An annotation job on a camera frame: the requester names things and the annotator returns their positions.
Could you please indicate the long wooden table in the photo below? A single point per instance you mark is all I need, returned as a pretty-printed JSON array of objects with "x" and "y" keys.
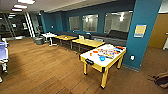
[
  {"x": 65, "y": 37},
  {"x": 88, "y": 42}
]

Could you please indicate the light wooden chair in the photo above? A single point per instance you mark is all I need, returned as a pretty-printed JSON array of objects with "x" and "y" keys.
[{"x": 81, "y": 36}]

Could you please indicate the orange bowl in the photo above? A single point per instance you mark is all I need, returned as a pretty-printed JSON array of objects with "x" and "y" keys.
[{"x": 95, "y": 51}]

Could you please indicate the blue bowl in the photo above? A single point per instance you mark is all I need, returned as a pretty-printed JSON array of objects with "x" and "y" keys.
[{"x": 102, "y": 58}]

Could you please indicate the yellow air hockey table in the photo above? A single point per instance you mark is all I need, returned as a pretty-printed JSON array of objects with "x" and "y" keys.
[{"x": 106, "y": 61}]

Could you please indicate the colourful picture book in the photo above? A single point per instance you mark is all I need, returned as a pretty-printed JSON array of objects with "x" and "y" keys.
[{"x": 111, "y": 51}]

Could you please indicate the small white table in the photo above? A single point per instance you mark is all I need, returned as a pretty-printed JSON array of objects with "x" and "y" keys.
[{"x": 48, "y": 34}]

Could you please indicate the large interior glass window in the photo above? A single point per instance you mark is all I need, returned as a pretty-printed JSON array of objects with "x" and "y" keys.
[{"x": 118, "y": 21}]

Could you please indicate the grey round trash bin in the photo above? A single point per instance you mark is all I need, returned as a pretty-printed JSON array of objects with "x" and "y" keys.
[{"x": 38, "y": 41}]

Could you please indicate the white pillar outlet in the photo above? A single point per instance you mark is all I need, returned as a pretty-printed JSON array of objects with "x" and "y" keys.
[{"x": 132, "y": 57}]

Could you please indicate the yellow pillar poster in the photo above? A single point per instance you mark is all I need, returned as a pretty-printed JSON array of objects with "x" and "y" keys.
[{"x": 140, "y": 30}]

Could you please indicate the dark glass entrance doors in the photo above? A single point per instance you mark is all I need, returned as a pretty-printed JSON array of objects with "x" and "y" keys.
[{"x": 15, "y": 26}]

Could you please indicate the ceiling light panel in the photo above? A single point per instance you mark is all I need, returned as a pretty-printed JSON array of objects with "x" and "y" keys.
[
  {"x": 26, "y": 1},
  {"x": 20, "y": 6}
]

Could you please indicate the brown wooden door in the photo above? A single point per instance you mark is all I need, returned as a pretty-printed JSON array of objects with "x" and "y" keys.
[{"x": 158, "y": 35}]

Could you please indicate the blue ping-pong table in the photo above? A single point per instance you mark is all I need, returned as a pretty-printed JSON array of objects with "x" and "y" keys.
[{"x": 4, "y": 53}]

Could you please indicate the brown backpack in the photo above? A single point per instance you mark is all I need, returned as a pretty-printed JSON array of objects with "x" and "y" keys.
[{"x": 159, "y": 80}]

